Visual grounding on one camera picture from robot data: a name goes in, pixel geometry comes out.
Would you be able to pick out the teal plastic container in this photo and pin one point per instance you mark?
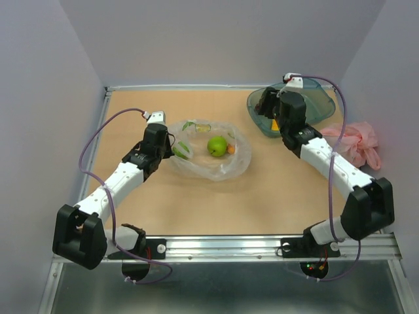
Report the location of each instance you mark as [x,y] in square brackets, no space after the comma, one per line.
[319,106]

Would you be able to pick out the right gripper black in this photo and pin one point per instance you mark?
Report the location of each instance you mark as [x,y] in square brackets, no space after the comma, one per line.
[269,97]

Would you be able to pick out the orange fruit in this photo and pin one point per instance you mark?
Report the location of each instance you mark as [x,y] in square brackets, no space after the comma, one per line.
[274,126]

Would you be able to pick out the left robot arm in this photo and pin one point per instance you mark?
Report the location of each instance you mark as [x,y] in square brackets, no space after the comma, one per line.
[79,234]

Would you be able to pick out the green apple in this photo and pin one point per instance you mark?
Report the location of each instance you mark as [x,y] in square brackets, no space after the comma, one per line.
[217,146]

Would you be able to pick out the clear plastic bag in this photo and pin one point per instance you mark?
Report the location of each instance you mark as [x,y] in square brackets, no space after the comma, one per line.
[202,164]

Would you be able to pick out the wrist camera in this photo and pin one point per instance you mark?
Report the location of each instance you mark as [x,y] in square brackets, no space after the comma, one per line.
[158,117]
[293,80]

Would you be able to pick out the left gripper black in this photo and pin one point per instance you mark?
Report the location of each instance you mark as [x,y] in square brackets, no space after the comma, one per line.
[168,152]

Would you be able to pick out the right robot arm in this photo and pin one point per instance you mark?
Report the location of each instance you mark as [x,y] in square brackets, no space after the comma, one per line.
[369,202]

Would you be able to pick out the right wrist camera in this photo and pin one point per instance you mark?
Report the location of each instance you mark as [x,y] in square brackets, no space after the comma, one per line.
[293,80]

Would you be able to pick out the pink plastic bag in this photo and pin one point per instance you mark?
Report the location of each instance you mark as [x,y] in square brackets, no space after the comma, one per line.
[358,144]

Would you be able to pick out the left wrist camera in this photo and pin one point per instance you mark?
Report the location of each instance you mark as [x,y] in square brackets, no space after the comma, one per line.
[158,117]

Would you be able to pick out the small peach fruit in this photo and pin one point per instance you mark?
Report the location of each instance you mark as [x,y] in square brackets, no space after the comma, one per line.
[230,149]

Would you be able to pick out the aluminium front rail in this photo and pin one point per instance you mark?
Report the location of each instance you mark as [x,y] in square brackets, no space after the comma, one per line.
[254,248]

